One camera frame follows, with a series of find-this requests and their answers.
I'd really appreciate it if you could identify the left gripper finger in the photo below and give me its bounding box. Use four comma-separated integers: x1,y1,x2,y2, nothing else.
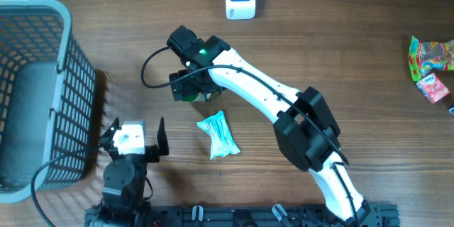
99,118,120,160
157,117,170,156

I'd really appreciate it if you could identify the mint wet wipes pack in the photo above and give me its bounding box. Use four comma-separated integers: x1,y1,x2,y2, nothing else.
197,110,240,160

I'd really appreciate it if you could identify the green Haribo candy bag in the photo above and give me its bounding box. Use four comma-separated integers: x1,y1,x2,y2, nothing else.
409,36,453,82

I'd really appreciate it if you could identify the green lid plastic jar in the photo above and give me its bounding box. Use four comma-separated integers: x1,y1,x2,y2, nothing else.
182,92,210,102

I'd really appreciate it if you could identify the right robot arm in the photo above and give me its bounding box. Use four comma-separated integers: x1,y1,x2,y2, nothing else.
167,26,370,226

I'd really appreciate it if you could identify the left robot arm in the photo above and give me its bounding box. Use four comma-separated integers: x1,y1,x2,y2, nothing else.
84,118,170,227

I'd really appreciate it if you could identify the grey plastic mesh basket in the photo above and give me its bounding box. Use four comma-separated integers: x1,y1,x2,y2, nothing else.
1,0,96,204

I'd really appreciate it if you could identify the left black camera cable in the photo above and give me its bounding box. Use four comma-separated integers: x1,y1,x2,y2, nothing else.
30,147,107,227

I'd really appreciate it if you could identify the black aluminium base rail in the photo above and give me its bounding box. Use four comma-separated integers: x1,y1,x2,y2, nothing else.
84,204,401,227

